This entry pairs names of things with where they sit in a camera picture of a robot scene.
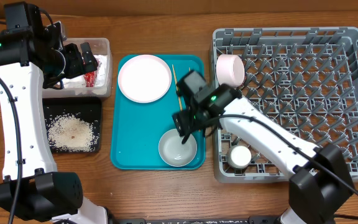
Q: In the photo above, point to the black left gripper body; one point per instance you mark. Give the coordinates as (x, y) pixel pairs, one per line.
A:
(74, 66)

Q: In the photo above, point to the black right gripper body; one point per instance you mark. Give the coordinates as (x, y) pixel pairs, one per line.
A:
(186, 124)

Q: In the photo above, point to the white napkin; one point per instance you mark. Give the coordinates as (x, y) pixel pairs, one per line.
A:
(79, 81)

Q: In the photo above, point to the red snack wrapper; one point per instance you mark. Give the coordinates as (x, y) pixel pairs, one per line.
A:
(90, 79)

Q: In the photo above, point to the grey bowl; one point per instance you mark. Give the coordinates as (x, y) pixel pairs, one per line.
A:
(173, 152)

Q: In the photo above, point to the wooden chopstick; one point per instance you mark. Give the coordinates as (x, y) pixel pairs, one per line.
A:
(175, 79)

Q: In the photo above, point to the white paper cup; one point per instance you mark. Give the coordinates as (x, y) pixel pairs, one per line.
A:
(238, 157)

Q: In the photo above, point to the large pink plate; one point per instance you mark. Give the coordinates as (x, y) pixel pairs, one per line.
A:
(144, 78)

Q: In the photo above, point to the small pink bowl with crumbs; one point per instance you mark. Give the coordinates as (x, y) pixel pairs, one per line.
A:
(230, 70)

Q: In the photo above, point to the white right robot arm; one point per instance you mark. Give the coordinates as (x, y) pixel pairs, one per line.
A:
(320, 185)

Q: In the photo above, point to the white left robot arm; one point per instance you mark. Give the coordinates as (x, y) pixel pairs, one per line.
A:
(33, 58)

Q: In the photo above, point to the grey dishwasher rack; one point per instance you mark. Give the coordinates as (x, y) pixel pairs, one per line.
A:
(303, 78)

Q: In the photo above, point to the clear plastic bin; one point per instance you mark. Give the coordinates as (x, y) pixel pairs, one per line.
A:
(99, 46)

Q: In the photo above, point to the black plastic tray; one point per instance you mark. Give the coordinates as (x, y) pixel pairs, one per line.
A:
(88, 109)

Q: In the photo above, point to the teal serving tray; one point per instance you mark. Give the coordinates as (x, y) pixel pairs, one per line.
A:
(138, 127)

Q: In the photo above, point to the spilled rice crumbs pile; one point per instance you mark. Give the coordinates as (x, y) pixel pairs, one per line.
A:
(66, 133)

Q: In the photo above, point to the black rail at table edge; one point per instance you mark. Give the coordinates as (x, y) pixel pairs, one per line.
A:
(257, 219)

